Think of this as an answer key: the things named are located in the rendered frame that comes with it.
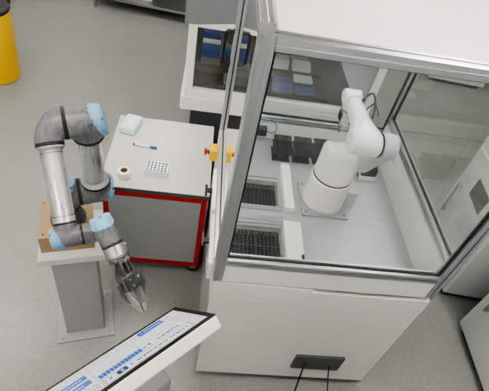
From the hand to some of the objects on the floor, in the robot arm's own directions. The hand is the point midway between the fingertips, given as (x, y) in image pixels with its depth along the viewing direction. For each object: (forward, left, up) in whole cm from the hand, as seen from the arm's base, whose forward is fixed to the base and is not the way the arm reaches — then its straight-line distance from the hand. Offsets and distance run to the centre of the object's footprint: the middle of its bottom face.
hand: (141, 308), depth 153 cm
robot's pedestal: (-19, +64, -104) cm, 123 cm away
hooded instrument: (+153, +201, -111) cm, 276 cm away
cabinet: (+91, +34, -108) cm, 145 cm away
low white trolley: (+39, +108, -106) cm, 156 cm away
